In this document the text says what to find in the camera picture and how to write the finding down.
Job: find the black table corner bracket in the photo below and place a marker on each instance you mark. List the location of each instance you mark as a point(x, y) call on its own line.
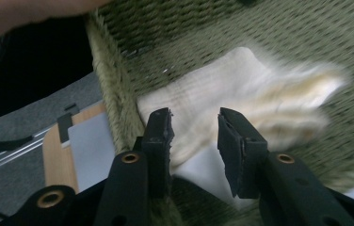
point(65, 125)

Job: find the cream printed cloth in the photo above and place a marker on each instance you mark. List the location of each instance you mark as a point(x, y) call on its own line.
point(212, 88)

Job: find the metal floor rail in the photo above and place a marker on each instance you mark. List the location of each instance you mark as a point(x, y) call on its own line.
point(8, 155)

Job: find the light blue table mat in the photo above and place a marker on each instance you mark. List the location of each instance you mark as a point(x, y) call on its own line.
point(90, 150)

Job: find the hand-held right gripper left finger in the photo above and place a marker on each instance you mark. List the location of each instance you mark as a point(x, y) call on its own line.
point(157, 150)

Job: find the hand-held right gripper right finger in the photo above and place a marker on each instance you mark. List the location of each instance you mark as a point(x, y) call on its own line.
point(242, 157)

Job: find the green woven basket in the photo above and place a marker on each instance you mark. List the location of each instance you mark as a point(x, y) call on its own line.
point(291, 31)

